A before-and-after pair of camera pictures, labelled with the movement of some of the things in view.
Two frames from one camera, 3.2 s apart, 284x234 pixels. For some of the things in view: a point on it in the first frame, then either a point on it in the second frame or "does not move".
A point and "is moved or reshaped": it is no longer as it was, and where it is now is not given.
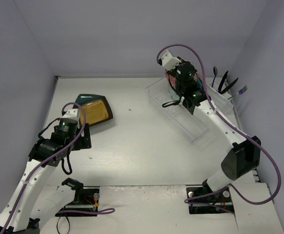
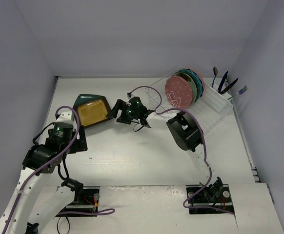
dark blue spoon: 215,71 does not move
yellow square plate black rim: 95,112 does not move
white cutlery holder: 222,101 does not move
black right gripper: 178,81 → 122,112
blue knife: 222,81 does not move
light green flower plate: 174,96 is moved or reshaped
